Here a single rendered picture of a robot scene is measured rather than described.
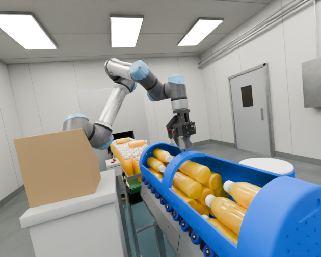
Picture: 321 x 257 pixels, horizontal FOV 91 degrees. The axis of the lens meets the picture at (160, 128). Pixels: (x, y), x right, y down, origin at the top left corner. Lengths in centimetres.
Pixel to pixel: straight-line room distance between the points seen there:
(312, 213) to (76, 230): 72
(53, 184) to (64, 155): 12
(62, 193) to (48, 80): 519
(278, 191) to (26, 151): 79
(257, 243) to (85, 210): 57
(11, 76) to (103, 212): 565
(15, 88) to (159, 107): 421
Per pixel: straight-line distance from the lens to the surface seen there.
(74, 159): 71
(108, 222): 76
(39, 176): 77
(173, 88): 71
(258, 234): 41
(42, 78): 587
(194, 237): 70
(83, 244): 81
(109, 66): 98
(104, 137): 94
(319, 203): 51
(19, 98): 598
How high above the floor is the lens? 143
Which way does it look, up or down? 5 degrees down
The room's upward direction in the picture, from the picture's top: 9 degrees counter-clockwise
